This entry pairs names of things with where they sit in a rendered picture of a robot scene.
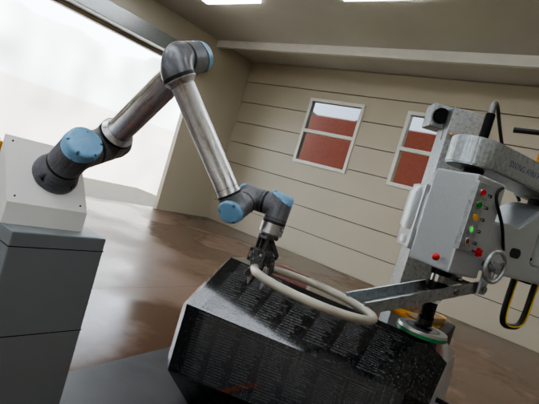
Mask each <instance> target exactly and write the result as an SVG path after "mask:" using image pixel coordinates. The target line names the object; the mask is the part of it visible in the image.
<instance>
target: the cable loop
mask: <svg viewBox="0 0 539 404"><path fill-rule="evenodd" d="M517 282H518V280H516V279H512V278H511V279H510V282H509V286H508V288H507V291H506V294H505V299H504V301H503V304H502V307H501V310H500V324H501V325H502V326H503V327H504V328H506V329H519V328H520V327H522V326H523V325H524V324H525V323H526V321H527V319H528V316H529V313H530V311H531V308H532V306H533V302H534V299H535V296H536V294H537V290H538V287H539V285H535V284H531V287H530V290H529V294H528V296H527V299H526V302H525V306H524V308H523V311H522V313H521V316H520V318H519V320H518V322H517V323H515V324H509V323H507V316H508V311H509V306H510V304H511V301H512V299H513V294H514V291H515V288H516V286H517Z"/></svg>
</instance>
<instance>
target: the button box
mask: <svg viewBox="0 0 539 404"><path fill-rule="evenodd" d="M482 188H485V190H486V195H485V196H484V197H481V196H480V190H481V189H482ZM490 188H491V185H489V184H486V183H484V182H481V181H479V180H474V182H473V185H472V189H471V191H470V194H469V198H468V202H467V204H466V207H465V210H464V214H463V217H462V220H461V222H460V227H459V229H458V232H457V235H456V239H455V242H454V245H453V248H458V249H461V250H464V251H467V252H470V250H471V247H472V243H473V241H474V237H475V235H476V230H477V228H478V225H479V223H480V218H481V215H482V212H483V210H484V206H485V203H486V200H487V198H488V193H489V190H490ZM479 200H480V201H481V202H482V207H481V208H480V209H477V208H476V203H477V202H478V201H479ZM475 212H476V213H478V219H477V221H473V220H472V215H473V214H474V213H475ZM470 225H474V228H475V229H474V232H473V233H469V232H468V228H469V226H470ZM466 237H470V239H471V242H470V244H469V245H465V244H464V240H465V239H466Z"/></svg>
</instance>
